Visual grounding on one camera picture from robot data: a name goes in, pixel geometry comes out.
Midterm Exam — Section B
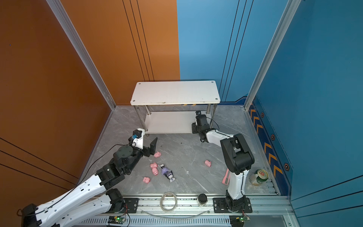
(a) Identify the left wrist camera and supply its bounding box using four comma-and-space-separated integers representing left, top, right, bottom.
129, 128, 145, 149

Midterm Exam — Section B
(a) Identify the purple Kuromi figure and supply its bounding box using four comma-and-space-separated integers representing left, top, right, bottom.
160, 164, 174, 179

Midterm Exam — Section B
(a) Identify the aluminium frame post left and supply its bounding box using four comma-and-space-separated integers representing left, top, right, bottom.
46, 0, 116, 111

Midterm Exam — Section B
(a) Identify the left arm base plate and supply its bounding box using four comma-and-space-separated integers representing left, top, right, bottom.
107, 198, 139, 215

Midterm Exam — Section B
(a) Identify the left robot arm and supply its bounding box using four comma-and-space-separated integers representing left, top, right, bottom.
21, 139, 157, 227

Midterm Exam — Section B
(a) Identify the white two-tier shelf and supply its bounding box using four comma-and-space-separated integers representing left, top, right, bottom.
130, 80, 220, 134

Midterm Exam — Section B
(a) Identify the green circuit board left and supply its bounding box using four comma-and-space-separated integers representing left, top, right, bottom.
107, 216, 127, 225

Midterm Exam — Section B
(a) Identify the green circuit board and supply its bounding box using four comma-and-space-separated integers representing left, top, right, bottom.
236, 215, 250, 223
107, 216, 127, 225

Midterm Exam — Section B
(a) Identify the pink pig toy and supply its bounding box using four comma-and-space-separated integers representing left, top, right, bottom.
154, 152, 162, 158
152, 167, 159, 176
150, 162, 158, 168
143, 177, 151, 183
204, 160, 211, 167

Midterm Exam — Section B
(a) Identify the pink pig toy front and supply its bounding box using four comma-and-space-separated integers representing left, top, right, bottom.
143, 177, 151, 183

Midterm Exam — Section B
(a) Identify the aluminium frame post right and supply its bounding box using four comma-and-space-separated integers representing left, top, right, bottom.
244, 0, 301, 111

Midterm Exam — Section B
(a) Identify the black white Kuromi figure lower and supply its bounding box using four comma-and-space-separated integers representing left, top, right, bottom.
167, 173, 175, 182

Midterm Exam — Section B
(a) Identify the pink utility knife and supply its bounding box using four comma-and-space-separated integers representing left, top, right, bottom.
222, 169, 230, 185

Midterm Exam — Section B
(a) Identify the green beverage can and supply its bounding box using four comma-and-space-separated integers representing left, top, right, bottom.
250, 169, 268, 186

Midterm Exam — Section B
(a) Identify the black capped small jar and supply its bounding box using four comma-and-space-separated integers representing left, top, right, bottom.
197, 194, 208, 207

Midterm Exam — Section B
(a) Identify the pink pig toy right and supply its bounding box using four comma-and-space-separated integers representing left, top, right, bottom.
204, 160, 211, 167

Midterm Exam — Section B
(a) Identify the coiled clear cable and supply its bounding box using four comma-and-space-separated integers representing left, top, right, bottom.
159, 191, 178, 213

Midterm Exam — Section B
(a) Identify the pink pig toy upper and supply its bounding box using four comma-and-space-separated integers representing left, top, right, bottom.
154, 152, 162, 158

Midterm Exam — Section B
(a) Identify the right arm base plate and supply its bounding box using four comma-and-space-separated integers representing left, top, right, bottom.
213, 197, 253, 213

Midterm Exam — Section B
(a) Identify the pink pig toy lower middle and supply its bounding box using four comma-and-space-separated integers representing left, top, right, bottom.
152, 167, 159, 176

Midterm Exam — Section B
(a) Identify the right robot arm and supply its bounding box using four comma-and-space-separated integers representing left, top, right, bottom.
192, 111, 255, 213

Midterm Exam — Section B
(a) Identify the aluminium frame post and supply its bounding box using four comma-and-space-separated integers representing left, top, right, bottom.
244, 0, 301, 111
46, 0, 116, 111

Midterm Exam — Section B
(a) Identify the green circuit board right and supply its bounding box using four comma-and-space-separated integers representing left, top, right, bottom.
236, 215, 250, 223

